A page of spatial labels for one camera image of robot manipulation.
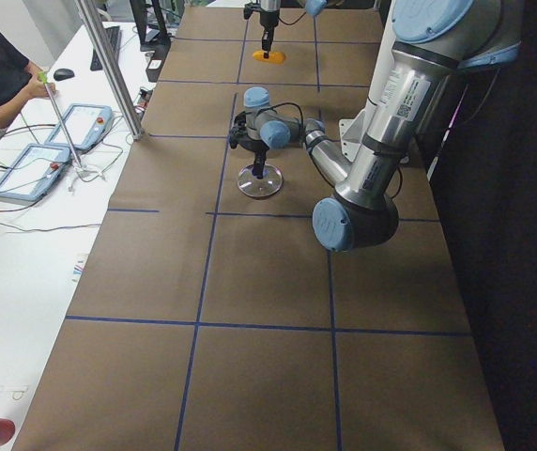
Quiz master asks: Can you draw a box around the near teach pendant tablet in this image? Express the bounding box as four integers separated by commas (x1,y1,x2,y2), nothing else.
0,143,71,202

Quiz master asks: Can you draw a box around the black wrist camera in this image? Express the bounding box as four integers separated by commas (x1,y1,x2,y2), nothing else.
228,119,247,149
243,1,260,20

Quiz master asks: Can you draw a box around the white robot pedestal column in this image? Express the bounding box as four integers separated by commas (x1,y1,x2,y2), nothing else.
340,1,396,163

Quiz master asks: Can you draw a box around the black keyboard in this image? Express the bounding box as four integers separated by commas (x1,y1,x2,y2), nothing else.
89,25,123,72

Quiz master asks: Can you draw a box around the person's hand holding stick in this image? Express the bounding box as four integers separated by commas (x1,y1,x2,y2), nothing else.
27,77,56,99

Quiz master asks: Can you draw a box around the dark pot purple handle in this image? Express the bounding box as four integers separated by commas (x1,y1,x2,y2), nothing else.
230,135,301,153

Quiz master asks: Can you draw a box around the glass pot lid purple knob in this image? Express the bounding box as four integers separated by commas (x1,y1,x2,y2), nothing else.
238,164,284,198

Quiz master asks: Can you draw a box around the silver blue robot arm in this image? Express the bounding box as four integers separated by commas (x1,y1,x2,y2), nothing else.
246,0,343,59
229,1,524,251

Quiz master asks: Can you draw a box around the black monitor stand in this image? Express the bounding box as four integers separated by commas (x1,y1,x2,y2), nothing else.
130,0,171,52

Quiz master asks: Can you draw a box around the teach pendant tablet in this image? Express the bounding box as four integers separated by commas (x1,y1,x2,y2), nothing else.
0,143,71,202
63,103,114,154

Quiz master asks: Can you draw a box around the metal stick green handle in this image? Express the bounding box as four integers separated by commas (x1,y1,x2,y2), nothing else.
37,71,84,173

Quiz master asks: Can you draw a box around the black camera cable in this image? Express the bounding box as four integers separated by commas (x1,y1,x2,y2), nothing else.
277,8,308,27
238,101,305,137

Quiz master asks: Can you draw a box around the grey aluminium frame post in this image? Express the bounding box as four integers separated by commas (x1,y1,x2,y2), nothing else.
75,0,144,141

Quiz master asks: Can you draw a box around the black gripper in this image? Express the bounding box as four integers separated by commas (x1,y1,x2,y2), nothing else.
248,140,270,179
260,9,279,53

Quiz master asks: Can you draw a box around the black computer mouse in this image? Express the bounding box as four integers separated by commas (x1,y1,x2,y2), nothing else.
54,68,75,81

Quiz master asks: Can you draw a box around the far teach pendant tablet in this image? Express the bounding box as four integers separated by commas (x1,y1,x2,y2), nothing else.
63,103,114,154

